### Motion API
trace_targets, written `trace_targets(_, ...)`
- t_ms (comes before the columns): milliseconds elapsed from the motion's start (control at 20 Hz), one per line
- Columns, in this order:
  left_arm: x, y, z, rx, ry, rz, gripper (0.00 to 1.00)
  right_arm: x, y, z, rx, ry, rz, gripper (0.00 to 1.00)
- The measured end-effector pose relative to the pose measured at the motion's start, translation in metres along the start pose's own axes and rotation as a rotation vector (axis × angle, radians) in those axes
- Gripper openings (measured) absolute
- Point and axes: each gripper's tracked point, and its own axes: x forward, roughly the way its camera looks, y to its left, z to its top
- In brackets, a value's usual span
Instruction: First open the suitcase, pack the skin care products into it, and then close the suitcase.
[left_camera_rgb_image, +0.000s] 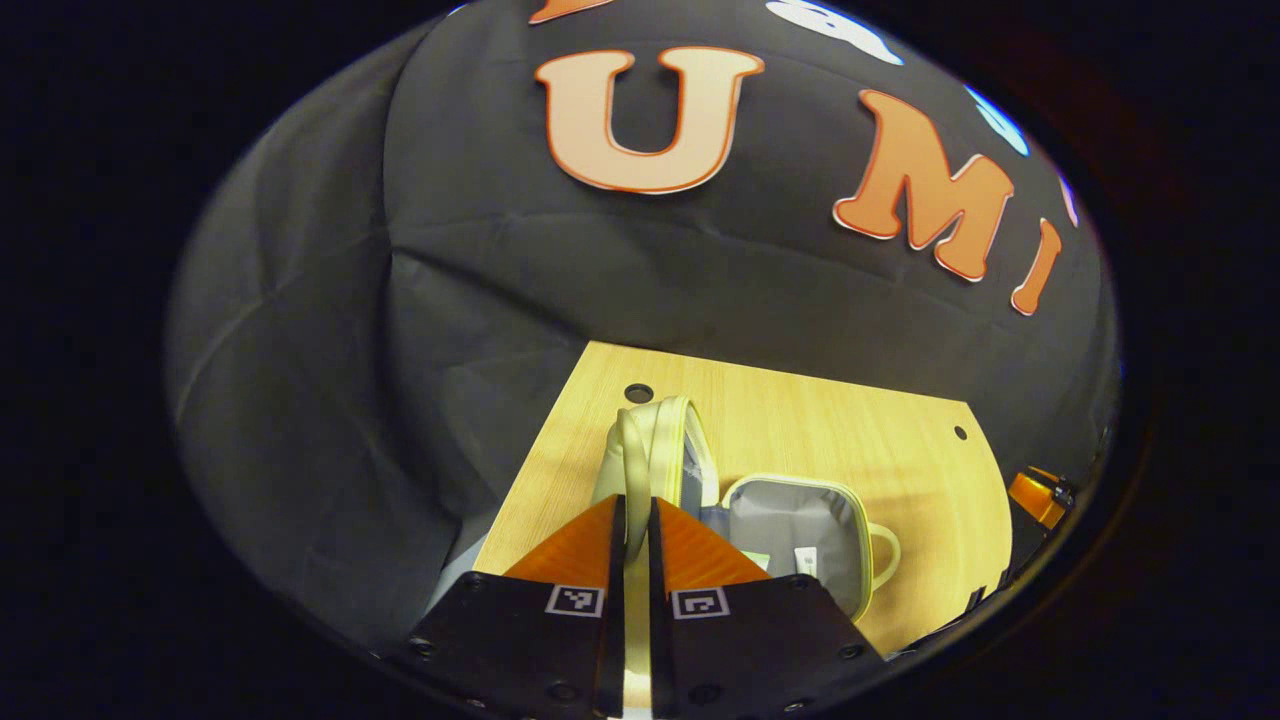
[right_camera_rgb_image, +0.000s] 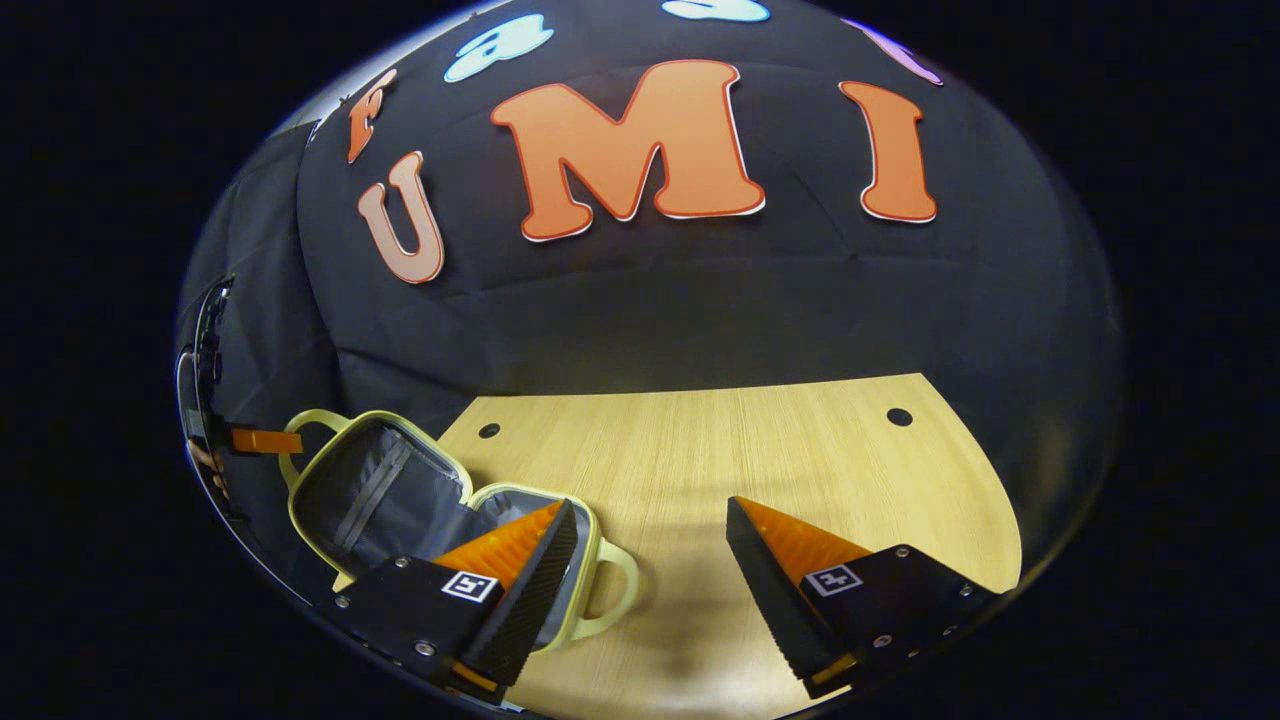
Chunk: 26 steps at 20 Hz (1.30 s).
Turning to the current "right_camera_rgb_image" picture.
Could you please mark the black backdrop cloth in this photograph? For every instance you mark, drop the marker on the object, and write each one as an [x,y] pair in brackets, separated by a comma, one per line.
[700,300]

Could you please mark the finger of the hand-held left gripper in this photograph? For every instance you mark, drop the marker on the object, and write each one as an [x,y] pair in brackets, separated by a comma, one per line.
[265,441]

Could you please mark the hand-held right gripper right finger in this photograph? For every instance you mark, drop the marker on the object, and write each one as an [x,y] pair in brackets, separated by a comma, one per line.
[770,600]

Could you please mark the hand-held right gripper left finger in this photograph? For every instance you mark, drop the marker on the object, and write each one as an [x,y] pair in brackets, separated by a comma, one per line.
[540,590]

